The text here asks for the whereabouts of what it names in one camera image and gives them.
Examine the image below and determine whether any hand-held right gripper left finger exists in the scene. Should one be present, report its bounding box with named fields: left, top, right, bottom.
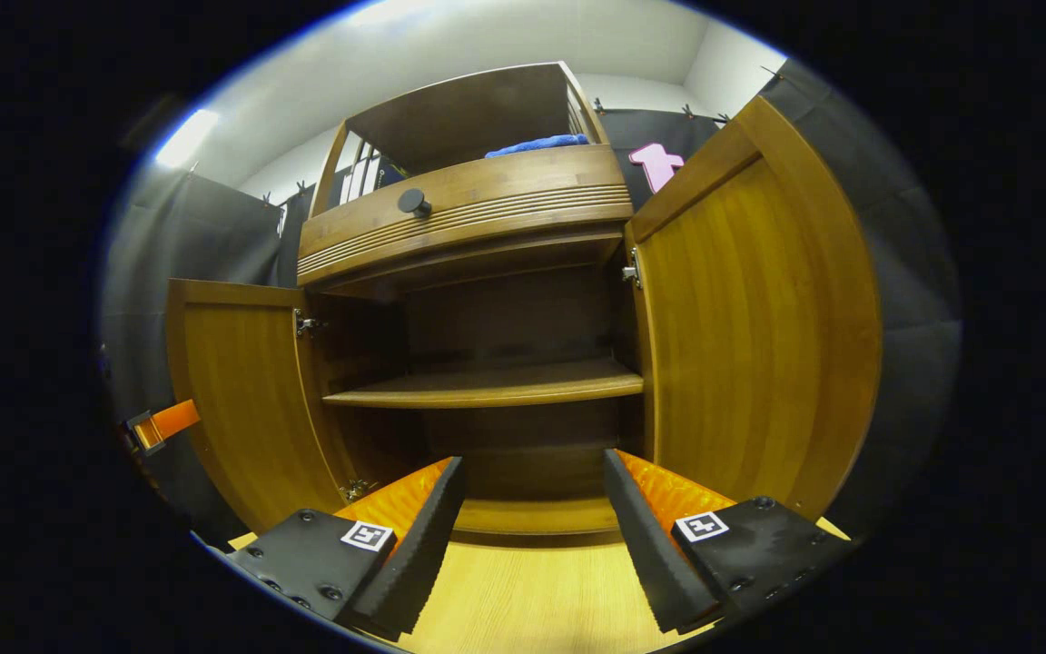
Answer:
left=228, top=456, right=468, bottom=641

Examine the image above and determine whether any wooden cabinet door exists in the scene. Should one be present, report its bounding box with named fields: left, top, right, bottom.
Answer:
left=623, top=95, right=883, bottom=521
left=164, top=278, right=360, bottom=535

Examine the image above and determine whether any black backdrop cloth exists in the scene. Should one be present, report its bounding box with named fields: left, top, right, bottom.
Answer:
left=101, top=59, right=962, bottom=546

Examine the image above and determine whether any wooden inner cabinet shelf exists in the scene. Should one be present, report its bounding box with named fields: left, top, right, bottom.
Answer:
left=321, top=357, right=645, bottom=410

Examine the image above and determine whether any wooden cabinet drawer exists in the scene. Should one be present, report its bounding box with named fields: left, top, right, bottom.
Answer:
left=296, top=144, right=635, bottom=290

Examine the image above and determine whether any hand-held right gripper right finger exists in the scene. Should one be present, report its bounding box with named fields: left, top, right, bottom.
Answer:
left=602, top=448, right=860, bottom=635

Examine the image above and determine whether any blue folded cloth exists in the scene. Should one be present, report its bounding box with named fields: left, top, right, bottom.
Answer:
left=485, top=134, right=591, bottom=159

